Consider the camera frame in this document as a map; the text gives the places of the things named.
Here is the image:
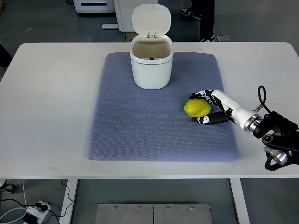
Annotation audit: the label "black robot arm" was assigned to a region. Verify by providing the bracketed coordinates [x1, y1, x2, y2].
[249, 85, 299, 171]

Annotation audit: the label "white trash bin open lid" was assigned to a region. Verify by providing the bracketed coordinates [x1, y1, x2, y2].
[130, 4, 174, 89]

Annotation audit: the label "white power cable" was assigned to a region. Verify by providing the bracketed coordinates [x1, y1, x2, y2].
[0, 179, 28, 224]

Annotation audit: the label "white table left leg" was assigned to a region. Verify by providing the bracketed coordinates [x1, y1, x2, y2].
[59, 178, 78, 224]

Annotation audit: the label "walking person black trousers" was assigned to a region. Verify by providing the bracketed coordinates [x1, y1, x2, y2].
[180, 0, 215, 42]

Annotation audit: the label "white machine with slot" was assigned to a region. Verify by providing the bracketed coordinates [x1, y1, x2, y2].
[73, 0, 115, 13]

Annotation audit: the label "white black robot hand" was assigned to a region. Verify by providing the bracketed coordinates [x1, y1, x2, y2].
[189, 90, 262, 132]

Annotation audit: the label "grey metal floor plate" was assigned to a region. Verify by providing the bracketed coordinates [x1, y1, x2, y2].
[95, 204, 212, 224]

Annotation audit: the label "white table right leg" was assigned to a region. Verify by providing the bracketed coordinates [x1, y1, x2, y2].
[230, 178, 250, 224]

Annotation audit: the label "yellow lemon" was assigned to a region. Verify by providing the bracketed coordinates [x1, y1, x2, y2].
[184, 99, 211, 117]

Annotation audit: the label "grey floor socket plate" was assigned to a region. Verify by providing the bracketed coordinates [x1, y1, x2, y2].
[216, 35, 230, 42]

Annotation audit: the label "blue textured mat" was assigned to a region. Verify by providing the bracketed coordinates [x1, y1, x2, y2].
[87, 52, 239, 162]

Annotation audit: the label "white table leg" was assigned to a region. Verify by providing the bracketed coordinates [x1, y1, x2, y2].
[59, 178, 78, 224]
[230, 178, 250, 224]

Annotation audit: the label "white power strip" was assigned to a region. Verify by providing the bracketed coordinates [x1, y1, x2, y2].
[22, 201, 51, 224]

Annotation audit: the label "black power cable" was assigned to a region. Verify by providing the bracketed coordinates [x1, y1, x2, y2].
[0, 179, 73, 218]

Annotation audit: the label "brown floor socket plate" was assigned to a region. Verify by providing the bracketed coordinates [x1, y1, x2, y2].
[125, 33, 138, 42]

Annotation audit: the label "person in dark trousers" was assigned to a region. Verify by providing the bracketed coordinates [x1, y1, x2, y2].
[0, 45, 13, 70]

